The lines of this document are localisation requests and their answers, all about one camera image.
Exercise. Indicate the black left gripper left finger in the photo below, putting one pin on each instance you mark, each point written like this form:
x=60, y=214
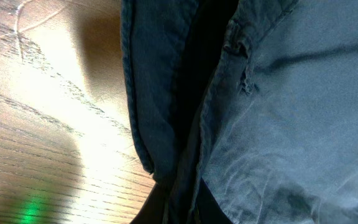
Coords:
x=152, y=211

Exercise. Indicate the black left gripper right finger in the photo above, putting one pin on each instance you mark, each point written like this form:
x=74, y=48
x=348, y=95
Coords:
x=207, y=210

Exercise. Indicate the dark blue denim shorts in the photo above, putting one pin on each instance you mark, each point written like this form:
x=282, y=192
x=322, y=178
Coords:
x=258, y=98

